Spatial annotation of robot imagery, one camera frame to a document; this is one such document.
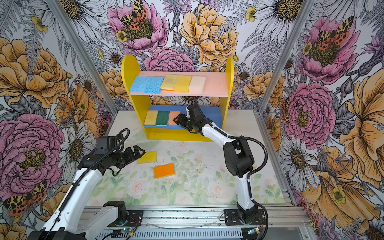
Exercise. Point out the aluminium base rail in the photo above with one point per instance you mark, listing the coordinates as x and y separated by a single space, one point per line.
213 217

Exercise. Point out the yellow shelf with coloured boards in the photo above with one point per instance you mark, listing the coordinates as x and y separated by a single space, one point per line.
217 85

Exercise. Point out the bright yellow sponge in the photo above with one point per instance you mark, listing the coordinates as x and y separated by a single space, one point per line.
149 157

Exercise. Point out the dark green scouring pad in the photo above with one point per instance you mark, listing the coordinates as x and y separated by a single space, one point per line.
162 118

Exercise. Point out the aluminium frame post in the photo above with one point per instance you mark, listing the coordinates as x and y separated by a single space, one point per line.
290 43
74 39

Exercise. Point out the blue cellulose sponge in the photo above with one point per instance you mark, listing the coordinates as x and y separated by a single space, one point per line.
153 85
140 84

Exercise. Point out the pale pink sponge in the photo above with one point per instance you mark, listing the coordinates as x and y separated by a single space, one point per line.
197 84

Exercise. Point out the peach pink sponge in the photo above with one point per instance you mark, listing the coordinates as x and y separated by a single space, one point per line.
172 116

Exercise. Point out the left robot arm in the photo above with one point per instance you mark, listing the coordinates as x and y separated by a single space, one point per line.
75 195

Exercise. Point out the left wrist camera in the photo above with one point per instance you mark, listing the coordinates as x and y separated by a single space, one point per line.
105 145

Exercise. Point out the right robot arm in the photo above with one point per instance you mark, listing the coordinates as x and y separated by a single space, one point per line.
238 156

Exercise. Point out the aluminium frame post right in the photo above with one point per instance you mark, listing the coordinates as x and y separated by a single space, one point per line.
290 43

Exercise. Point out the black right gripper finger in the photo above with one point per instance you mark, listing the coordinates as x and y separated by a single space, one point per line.
181 117
183 123

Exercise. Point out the dull yellow sponge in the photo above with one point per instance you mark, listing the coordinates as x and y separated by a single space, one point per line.
169 82

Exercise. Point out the aluminium frame post left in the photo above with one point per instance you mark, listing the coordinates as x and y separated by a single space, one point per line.
74 39

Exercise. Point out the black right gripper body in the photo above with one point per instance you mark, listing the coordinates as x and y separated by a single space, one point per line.
190 121

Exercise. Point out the yellow sponge with green back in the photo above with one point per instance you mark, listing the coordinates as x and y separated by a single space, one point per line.
151 118

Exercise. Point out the orange sponge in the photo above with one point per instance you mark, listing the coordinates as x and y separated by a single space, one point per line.
164 171

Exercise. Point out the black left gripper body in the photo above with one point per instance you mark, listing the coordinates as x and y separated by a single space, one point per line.
123 158

